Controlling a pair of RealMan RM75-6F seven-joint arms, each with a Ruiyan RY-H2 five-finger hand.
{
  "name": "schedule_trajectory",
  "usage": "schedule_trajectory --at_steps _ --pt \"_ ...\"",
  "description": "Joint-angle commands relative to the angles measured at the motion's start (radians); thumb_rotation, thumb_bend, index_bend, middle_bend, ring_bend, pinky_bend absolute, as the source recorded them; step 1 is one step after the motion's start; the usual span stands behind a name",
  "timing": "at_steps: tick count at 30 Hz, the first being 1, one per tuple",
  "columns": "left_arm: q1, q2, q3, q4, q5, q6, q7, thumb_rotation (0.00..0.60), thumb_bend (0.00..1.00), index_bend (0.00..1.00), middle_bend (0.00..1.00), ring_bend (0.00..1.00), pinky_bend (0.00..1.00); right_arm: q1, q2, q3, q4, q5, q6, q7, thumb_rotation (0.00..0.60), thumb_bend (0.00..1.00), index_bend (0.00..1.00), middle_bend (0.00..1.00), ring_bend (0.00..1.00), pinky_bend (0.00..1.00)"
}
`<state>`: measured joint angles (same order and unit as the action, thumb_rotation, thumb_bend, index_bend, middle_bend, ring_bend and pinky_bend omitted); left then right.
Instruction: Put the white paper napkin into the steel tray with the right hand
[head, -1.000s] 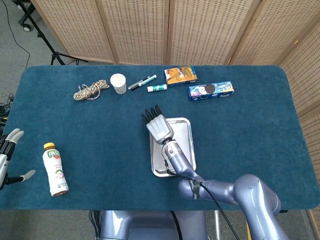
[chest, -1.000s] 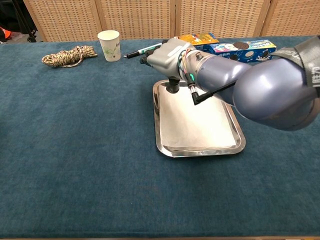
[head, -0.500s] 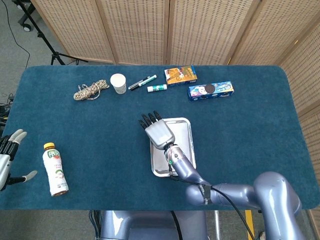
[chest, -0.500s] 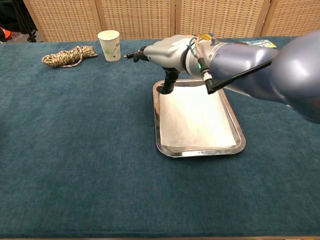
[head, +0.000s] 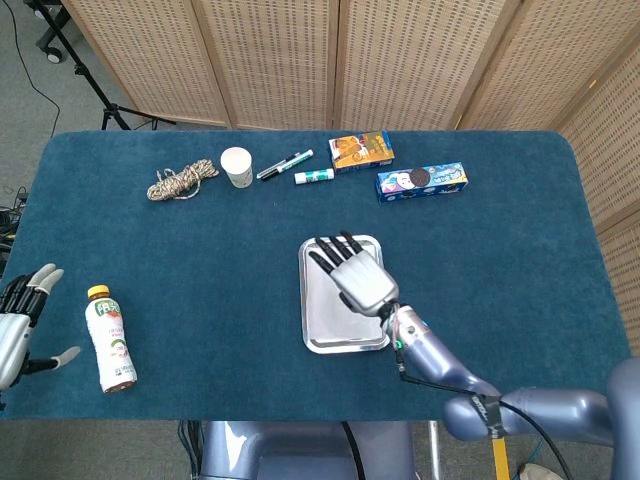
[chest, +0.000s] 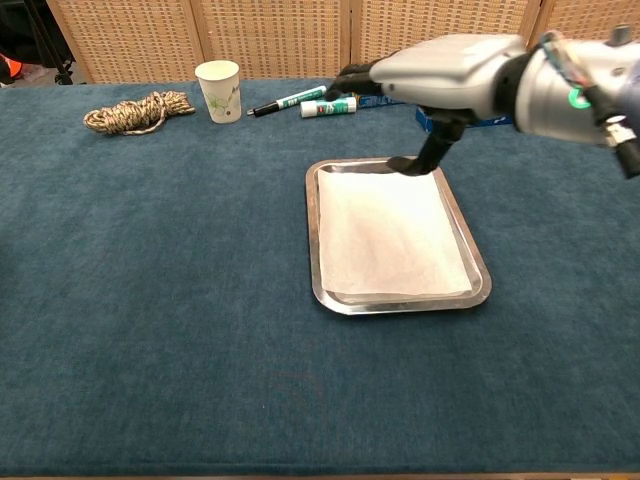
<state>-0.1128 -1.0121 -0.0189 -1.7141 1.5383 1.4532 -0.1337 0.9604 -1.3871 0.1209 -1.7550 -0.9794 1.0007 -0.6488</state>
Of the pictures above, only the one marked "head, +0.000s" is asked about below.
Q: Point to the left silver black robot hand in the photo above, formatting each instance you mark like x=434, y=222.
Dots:
x=12, y=335

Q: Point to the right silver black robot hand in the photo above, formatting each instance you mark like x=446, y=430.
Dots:
x=362, y=282

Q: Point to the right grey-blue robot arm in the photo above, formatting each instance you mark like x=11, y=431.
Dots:
x=440, y=360

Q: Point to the silver metal tray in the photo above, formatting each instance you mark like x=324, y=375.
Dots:
x=307, y=345

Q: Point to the white bottle with yellow cap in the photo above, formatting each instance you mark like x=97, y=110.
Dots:
x=112, y=345

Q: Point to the white green glue stick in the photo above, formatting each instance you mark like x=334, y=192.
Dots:
x=315, y=175

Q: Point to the blue cookie box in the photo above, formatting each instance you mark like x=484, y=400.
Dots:
x=422, y=181

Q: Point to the orange snack box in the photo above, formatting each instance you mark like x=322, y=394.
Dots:
x=361, y=152

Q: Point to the white marker with black cap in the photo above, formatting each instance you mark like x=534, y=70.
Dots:
x=290, y=161

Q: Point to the blue felt table cover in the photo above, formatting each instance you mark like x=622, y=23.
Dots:
x=210, y=280

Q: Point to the white paper cup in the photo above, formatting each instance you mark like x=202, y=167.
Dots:
x=239, y=170

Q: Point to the grey-blue robot torso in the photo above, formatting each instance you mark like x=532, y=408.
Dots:
x=300, y=452

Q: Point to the silver metal leg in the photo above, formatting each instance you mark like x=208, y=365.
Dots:
x=435, y=450

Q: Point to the yellow strip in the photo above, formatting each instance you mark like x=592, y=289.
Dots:
x=501, y=460

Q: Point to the black tripod stand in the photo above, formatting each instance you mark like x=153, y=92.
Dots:
x=90, y=82

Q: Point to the black cart base with caster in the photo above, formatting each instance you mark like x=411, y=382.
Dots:
x=52, y=50

